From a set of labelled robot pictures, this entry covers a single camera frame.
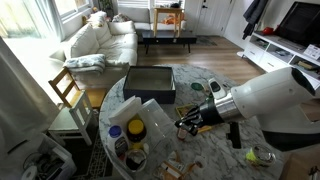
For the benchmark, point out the dark hanging jacket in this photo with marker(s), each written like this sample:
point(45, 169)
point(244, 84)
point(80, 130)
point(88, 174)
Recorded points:
point(253, 15)

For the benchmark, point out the yellow green card box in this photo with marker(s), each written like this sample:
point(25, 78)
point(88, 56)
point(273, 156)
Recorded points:
point(182, 110)

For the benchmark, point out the brown cardboard box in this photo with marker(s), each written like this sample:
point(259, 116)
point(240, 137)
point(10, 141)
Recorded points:
point(298, 168)

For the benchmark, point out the green house plant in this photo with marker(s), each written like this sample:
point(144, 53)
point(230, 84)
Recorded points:
point(106, 6)

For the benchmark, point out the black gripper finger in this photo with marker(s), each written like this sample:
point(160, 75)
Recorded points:
point(186, 128)
point(193, 111)

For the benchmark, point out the white TV stand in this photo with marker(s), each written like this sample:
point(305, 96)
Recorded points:
point(266, 55)

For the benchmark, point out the dark jar yellow lid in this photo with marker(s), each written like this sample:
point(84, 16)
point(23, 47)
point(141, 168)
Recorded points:
point(136, 130)

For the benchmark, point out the white door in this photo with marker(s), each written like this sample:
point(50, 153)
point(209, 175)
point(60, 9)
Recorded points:
point(213, 16)

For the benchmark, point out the long white sofa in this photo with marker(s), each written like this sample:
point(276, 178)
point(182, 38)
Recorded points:
point(113, 43)

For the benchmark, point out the black flat TV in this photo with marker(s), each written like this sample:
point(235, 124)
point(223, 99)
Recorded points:
point(300, 23)

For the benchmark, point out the white wooden chair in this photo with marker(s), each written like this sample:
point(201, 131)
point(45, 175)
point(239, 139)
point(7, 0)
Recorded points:
point(75, 120)

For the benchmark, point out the brown sauce bottle red cap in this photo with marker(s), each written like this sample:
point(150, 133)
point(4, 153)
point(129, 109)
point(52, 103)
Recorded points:
point(182, 134)

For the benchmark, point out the black coffee table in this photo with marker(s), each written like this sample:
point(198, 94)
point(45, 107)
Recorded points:
point(168, 37)

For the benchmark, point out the clear plastic measuring cup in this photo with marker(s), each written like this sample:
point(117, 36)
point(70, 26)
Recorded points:
point(153, 120)

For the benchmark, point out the sheer grey curtain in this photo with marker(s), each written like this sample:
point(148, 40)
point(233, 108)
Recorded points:
point(50, 16)

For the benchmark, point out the white paper box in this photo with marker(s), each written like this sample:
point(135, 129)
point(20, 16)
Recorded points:
point(126, 111)

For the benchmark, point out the dark jar clear lid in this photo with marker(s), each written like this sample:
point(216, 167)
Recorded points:
point(135, 160)

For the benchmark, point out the light wooden stool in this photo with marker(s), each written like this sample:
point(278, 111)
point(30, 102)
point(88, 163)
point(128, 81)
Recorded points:
point(168, 11)

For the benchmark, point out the clear plastic storage container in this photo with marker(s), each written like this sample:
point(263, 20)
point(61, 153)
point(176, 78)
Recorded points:
point(160, 150)

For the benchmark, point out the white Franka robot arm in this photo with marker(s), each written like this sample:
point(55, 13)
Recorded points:
point(273, 96)

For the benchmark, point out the dark patterned rug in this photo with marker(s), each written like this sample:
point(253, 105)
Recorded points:
point(98, 156)

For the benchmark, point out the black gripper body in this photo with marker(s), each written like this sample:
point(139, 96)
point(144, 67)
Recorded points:
point(210, 113)

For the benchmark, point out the red object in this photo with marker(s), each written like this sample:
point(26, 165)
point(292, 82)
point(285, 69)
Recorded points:
point(268, 31)

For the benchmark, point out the white jar blue lid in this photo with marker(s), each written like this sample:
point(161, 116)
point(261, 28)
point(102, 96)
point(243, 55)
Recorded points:
point(117, 141)

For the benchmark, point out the orange snack bag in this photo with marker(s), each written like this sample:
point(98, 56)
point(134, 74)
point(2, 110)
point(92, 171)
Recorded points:
point(171, 168)

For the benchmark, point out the dark blue cardboard box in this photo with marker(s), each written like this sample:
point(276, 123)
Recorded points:
point(150, 83)

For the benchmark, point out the white paper roll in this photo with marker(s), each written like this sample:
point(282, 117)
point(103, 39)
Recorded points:
point(29, 173)

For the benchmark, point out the patterned pillow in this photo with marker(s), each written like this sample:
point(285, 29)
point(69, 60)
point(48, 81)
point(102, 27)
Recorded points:
point(97, 18)

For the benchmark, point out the light grey sofa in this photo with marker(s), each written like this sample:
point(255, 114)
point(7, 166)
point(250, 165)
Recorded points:
point(136, 16)

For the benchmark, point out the orange toy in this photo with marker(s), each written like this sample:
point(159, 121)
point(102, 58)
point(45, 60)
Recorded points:
point(173, 19)

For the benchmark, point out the grey white folded blanket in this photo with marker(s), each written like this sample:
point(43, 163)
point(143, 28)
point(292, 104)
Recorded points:
point(85, 63)

